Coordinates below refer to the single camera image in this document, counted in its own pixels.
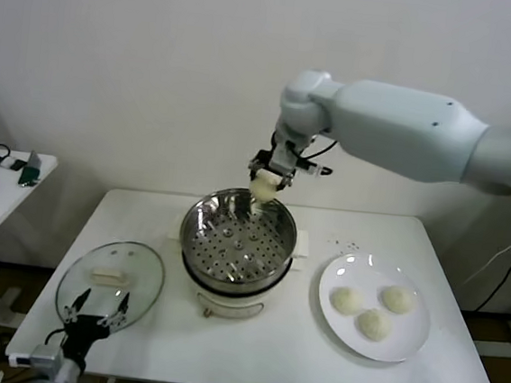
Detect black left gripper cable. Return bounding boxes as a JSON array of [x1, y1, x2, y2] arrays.
[[43, 324, 67, 349]]

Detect white electric cooker pot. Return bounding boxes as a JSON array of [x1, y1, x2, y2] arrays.
[[160, 214, 313, 327]]

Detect white wall cable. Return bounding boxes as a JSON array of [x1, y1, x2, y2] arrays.
[[459, 215, 511, 290]]

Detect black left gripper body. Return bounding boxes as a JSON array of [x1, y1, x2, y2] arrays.
[[58, 312, 114, 362]]

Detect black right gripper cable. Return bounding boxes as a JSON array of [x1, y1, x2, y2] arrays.
[[283, 133, 338, 178]]

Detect perforated stainless steamer basket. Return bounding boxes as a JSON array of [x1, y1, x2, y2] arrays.
[[174, 183, 302, 296]]

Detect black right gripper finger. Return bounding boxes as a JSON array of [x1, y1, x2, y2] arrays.
[[246, 153, 262, 183], [276, 171, 296, 195]]

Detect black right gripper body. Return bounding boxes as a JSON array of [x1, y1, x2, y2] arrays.
[[251, 147, 298, 182]]

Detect round glass pot lid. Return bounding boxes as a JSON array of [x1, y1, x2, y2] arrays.
[[51, 234, 169, 335]]

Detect large white plate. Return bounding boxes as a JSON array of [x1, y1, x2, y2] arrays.
[[310, 250, 438, 367]]

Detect white steamed baozi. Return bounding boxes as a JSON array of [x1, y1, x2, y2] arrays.
[[353, 306, 395, 344], [379, 284, 418, 316], [329, 284, 365, 318], [247, 170, 283, 205]]

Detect white table base frame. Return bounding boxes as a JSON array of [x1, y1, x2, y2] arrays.
[[474, 312, 511, 361]]

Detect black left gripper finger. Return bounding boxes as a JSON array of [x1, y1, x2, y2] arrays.
[[60, 285, 92, 324], [96, 288, 132, 331]]

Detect scattered dark crumbs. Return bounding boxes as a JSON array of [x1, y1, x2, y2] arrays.
[[324, 235, 361, 253]]

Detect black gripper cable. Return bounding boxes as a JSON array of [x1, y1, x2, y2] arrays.
[[283, 133, 338, 178], [43, 324, 67, 349]]

